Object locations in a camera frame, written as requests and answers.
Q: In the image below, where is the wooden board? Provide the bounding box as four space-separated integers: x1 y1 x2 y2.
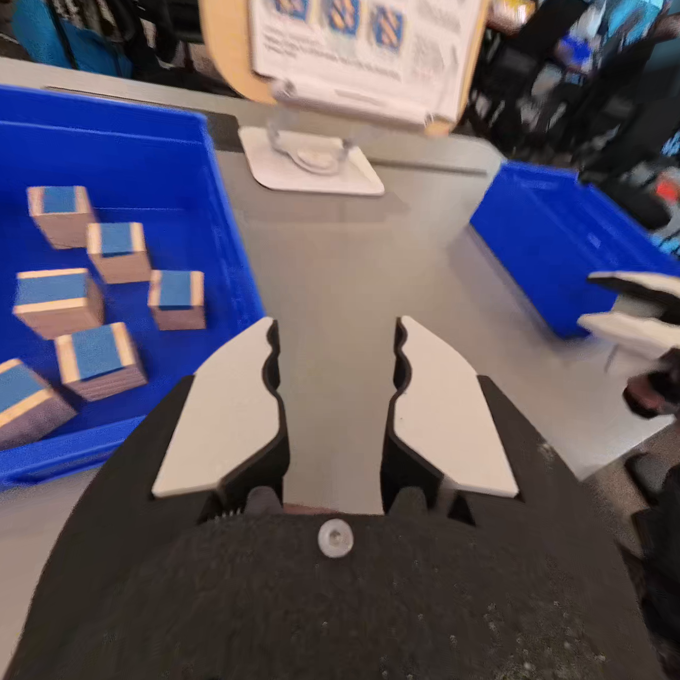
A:
199 0 489 137

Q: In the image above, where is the blue cloth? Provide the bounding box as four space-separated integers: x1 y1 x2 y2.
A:
13 0 134 79

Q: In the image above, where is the grey desk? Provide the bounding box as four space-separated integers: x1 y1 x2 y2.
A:
0 56 675 638

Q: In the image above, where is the person's body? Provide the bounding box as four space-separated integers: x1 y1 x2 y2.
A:
624 452 680 680

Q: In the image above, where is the person's right hand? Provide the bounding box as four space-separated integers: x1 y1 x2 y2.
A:
627 372 680 416

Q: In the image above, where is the cluster of wooden cubes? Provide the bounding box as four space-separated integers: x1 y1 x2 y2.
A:
0 186 207 452

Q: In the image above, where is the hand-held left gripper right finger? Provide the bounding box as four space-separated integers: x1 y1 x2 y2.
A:
380 316 520 524

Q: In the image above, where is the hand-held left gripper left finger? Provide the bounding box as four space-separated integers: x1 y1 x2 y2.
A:
151 317 291 519

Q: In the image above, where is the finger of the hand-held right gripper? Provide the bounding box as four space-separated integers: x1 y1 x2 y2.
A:
576 311 680 362
587 271 680 319

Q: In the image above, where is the black office chair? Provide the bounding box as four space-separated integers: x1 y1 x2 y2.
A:
576 90 680 234

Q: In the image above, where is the blue plastic bin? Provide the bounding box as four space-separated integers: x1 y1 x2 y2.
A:
469 159 680 341
0 85 266 492

